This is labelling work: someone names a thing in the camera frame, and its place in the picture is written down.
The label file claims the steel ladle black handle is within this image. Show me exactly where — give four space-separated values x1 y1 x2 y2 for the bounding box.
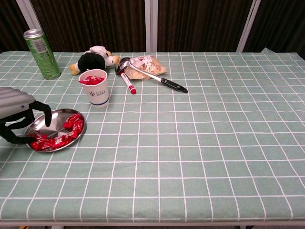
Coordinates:
114 57 189 94

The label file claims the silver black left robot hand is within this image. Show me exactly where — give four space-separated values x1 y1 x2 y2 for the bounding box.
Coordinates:
0 87 52 145

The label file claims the red white marker pen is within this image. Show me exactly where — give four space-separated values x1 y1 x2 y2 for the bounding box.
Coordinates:
119 70 137 95

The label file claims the green drink can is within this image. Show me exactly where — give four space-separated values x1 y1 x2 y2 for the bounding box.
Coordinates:
23 29 61 80

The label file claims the white paper cup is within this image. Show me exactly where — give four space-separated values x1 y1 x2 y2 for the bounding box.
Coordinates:
78 68 110 108

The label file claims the white partition post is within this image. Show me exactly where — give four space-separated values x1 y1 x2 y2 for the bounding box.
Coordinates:
235 0 262 53
15 0 43 31
144 0 159 52

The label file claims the dark brown curtain panel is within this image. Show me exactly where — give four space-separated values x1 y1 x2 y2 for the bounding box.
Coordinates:
157 0 254 52
0 0 31 53
30 0 146 52
243 0 305 60

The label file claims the round steel plate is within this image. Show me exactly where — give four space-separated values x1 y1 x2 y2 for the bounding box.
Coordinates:
24 108 87 153

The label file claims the black white plush penguin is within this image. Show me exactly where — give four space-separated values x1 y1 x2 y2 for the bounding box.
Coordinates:
68 45 121 76

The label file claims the green checked tablecloth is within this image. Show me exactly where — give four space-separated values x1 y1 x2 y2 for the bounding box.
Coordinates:
0 47 305 221

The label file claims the clear snack bag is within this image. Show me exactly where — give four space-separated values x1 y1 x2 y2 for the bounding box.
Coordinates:
123 55 168 81

